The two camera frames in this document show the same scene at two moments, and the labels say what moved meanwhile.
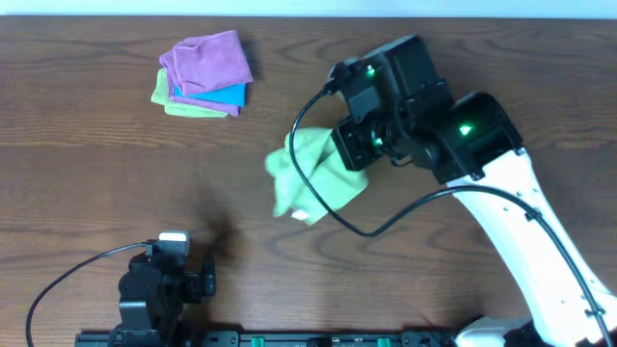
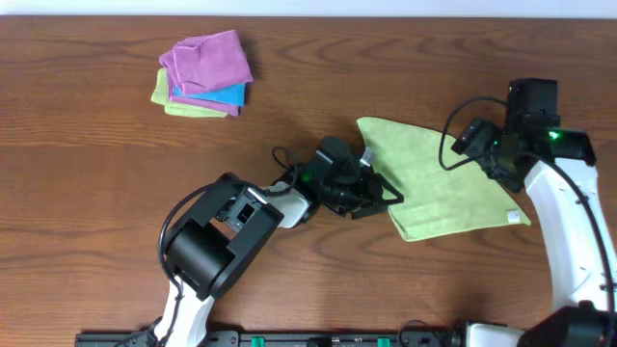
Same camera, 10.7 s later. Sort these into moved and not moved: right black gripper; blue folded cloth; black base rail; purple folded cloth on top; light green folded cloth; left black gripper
Moved: left black gripper; right black gripper
Not moved: purple folded cloth on top; black base rail; light green folded cloth; blue folded cloth
